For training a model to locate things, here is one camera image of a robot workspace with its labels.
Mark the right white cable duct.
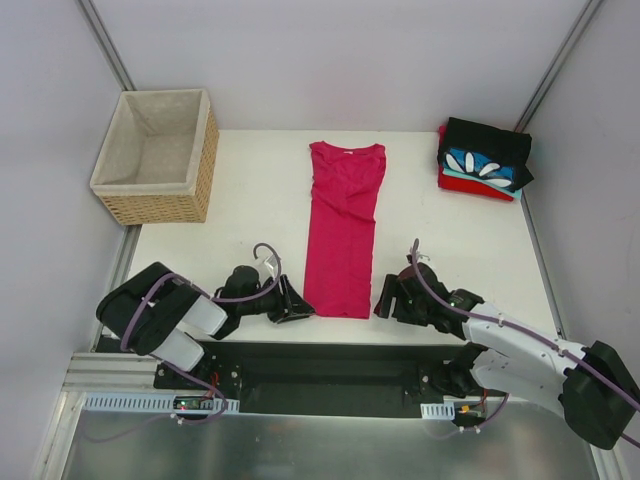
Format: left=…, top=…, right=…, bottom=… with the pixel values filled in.
left=420, top=402, right=456, bottom=421

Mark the left aluminium corner post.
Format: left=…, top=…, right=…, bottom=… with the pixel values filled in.
left=74, top=0, right=136, bottom=91

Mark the aluminium corner post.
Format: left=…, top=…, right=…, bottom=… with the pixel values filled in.
left=514, top=0, right=607, bottom=133
left=74, top=0, right=136, bottom=91

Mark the light teal t-shirt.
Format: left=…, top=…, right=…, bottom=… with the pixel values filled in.
left=443, top=169, right=521, bottom=198

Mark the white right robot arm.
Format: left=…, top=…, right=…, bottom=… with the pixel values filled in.
left=374, top=262, right=639, bottom=450

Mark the aluminium frame rail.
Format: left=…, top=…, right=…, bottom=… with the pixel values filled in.
left=63, top=352, right=158, bottom=391

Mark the black printed t-shirt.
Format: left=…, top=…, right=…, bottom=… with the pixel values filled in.
left=437, top=117, right=534, bottom=191

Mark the left white cable duct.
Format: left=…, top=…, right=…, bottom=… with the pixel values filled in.
left=84, top=393, right=240, bottom=415

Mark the white cable duct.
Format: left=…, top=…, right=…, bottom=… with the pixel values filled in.
left=84, top=393, right=240, bottom=415
left=420, top=402, right=456, bottom=421

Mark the magenta pink t-shirt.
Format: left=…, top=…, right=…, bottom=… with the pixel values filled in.
left=303, top=141, right=386, bottom=319

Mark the woven wicker basket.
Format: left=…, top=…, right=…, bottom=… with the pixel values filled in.
left=90, top=89, right=219, bottom=226

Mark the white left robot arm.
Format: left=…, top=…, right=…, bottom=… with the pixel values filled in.
left=96, top=262, right=315, bottom=389

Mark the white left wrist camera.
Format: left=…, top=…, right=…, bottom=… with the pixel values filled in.
left=255, top=254, right=280, bottom=283

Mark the red t-shirt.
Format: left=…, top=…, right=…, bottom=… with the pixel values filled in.
left=438, top=169, right=514, bottom=202

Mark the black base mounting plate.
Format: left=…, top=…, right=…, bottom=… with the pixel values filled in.
left=152, top=340, right=465, bottom=419

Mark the right aluminium corner post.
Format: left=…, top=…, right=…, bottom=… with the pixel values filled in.
left=514, top=0, right=607, bottom=133

